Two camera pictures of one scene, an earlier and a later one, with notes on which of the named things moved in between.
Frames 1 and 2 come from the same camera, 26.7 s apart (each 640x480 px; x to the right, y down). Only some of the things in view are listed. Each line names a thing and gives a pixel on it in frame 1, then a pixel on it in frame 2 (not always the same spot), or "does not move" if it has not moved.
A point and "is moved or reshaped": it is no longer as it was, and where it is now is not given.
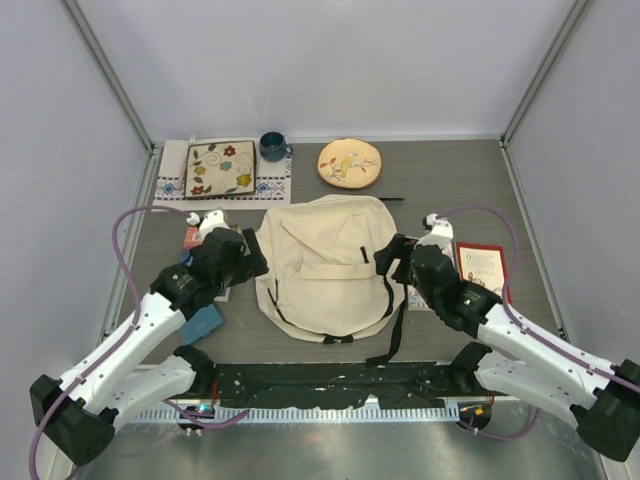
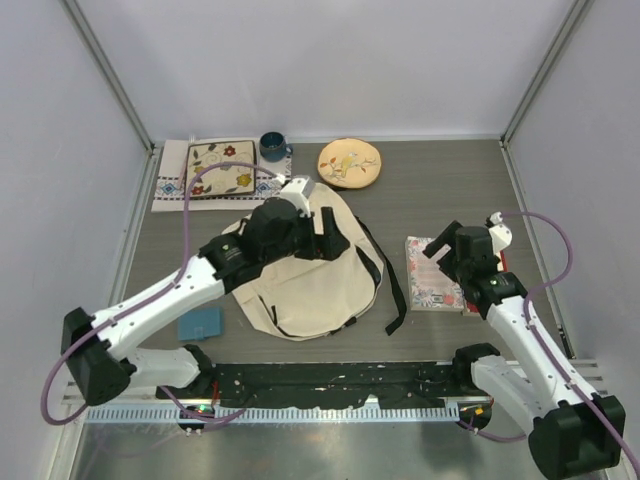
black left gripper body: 234,274 to 300,243
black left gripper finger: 256,262 to 331,244
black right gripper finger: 398,249 to 443,242
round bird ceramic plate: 351,163 does not move
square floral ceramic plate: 225,168 does not move
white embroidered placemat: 272,181 does not move
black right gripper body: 433,299 to 453,266
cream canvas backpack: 322,281 is moved or reshaped
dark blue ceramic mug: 273,146 does not move
